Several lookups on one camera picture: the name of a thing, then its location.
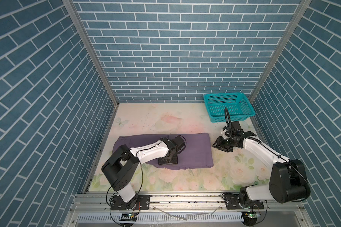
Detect purple trousers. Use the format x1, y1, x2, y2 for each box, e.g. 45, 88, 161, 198
112, 133, 214, 170

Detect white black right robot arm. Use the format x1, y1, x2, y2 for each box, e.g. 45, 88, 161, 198
212, 136, 311, 208

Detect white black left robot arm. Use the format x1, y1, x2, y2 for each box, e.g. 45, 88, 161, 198
101, 135, 187, 203

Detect teal plastic mesh basket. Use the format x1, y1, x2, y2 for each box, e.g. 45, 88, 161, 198
204, 93, 256, 123

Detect left green circuit board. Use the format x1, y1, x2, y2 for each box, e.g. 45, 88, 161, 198
119, 213, 138, 222

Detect green circuit board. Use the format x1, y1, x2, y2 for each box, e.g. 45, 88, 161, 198
119, 213, 138, 222
242, 212, 258, 227

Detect right green circuit board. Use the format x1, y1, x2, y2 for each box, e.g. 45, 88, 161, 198
242, 212, 258, 227

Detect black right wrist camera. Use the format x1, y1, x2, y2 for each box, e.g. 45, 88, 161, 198
221, 121, 257, 138

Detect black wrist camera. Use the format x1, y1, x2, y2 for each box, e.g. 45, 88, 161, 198
221, 121, 257, 138
172, 135, 187, 153

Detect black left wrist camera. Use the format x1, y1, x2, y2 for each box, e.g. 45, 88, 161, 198
172, 135, 187, 153

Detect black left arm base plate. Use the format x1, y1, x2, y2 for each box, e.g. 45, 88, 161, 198
109, 194, 150, 211

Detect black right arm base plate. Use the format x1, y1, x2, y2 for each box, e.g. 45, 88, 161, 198
221, 192, 264, 210

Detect white slotted cable duct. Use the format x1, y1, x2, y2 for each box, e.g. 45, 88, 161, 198
77, 212, 244, 224

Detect aluminium front mounting rail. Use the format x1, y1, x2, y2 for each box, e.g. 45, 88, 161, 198
64, 192, 313, 227

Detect aluminium right rear corner post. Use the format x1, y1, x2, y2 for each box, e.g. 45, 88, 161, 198
249, 0, 311, 104

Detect aluminium corner post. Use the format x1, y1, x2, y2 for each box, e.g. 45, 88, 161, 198
63, 0, 119, 108
249, 0, 311, 104

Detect aluminium left rear corner post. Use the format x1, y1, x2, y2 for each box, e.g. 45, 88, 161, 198
63, 0, 119, 108

